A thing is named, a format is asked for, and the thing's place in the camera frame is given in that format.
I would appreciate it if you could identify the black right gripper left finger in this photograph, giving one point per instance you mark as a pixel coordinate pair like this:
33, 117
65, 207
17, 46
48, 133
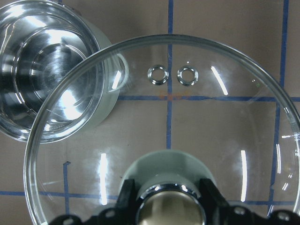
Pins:
122, 213

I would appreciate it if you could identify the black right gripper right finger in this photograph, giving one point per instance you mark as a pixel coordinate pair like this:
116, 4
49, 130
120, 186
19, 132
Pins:
219, 212

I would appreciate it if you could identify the glass pot lid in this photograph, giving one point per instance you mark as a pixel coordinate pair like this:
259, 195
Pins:
191, 108

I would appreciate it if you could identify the pale green electric pot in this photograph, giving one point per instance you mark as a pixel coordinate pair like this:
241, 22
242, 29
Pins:
40, 42

